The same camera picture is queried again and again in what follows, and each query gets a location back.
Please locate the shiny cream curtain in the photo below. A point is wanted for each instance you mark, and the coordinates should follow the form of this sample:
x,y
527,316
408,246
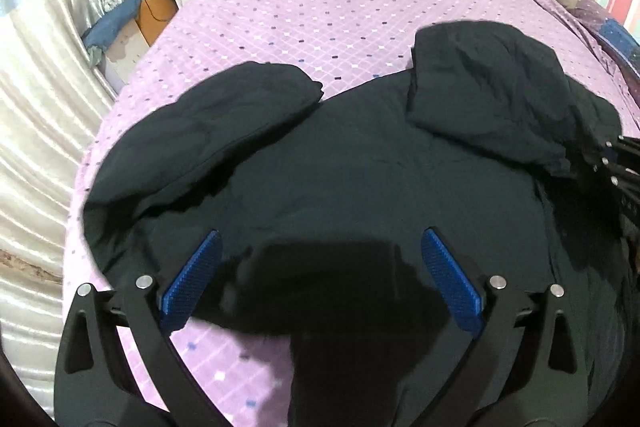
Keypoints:
x,y
40,132

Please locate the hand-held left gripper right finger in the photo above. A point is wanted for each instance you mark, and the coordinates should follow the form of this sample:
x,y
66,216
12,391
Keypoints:
x,y
450,279

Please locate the purple dotted bed sheet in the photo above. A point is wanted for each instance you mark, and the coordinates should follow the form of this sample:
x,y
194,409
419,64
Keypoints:
x,y
325,7

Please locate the white storage box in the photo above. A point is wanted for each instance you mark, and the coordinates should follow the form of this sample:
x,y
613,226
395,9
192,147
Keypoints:
x,y
122,57

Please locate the blue cloth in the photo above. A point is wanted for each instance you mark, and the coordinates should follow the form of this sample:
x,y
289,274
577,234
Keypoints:
x,y
110,27

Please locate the dark padded jacket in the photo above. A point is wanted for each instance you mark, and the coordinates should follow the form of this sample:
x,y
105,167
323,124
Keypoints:
x,y
350,157

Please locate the wooden cabinet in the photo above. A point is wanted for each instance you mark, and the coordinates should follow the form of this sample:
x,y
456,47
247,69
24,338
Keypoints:
x,y
155,12

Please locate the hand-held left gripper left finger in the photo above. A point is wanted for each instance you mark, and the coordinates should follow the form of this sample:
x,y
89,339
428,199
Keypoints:
x,y
192,277

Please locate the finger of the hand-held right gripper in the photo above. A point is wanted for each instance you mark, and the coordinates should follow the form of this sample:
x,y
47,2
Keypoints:
x,y
617,162

